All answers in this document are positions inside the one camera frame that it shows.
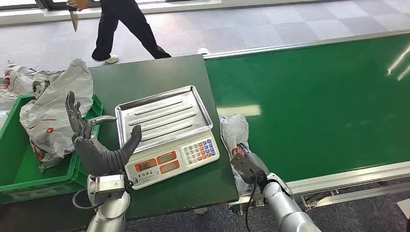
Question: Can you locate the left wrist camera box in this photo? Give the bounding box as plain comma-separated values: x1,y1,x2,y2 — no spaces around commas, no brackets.
87,174,126,204

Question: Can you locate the grey handheld item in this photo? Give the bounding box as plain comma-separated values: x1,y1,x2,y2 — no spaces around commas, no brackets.
66,1,79,33

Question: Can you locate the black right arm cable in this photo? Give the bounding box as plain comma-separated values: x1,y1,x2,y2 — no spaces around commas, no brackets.
245,170,259,232

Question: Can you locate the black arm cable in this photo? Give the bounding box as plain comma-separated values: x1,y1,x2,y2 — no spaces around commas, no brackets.
72,188,97,211
245,170,259,232

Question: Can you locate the white paper sheet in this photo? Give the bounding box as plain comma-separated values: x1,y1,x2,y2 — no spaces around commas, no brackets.
396,198,410,220

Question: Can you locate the person's hand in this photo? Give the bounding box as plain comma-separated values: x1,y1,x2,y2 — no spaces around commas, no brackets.
68,0,89,12

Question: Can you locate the person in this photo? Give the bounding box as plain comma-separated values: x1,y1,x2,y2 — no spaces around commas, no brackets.
66,0,172,64

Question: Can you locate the crumpled grey plastic mailer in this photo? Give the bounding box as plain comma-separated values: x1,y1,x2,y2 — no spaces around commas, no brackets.
32,71,64,100

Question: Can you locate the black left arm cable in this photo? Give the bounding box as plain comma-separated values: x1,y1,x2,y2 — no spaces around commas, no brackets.
72,188,97,211

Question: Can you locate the white electronic weighing scale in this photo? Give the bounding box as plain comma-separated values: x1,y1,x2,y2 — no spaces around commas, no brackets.
115,85,220,191

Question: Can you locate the white plastic bag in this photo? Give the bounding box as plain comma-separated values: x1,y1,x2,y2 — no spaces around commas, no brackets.
0,90,18,112
0,110,10,131

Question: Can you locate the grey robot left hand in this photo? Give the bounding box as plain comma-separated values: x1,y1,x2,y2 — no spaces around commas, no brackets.
65,91,143,177

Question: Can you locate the large grey plastic mailer package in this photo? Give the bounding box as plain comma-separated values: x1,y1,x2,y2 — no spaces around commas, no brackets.
19,58,94,172

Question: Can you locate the green plastic crate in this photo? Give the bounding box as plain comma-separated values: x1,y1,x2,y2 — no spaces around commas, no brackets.
0,93,104,204

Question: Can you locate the crumpled grey mailer red print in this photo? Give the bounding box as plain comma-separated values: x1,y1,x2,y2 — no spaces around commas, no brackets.
0,60,36,96

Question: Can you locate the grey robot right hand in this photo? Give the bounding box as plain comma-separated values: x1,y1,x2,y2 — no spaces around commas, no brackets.
230,143,270,193

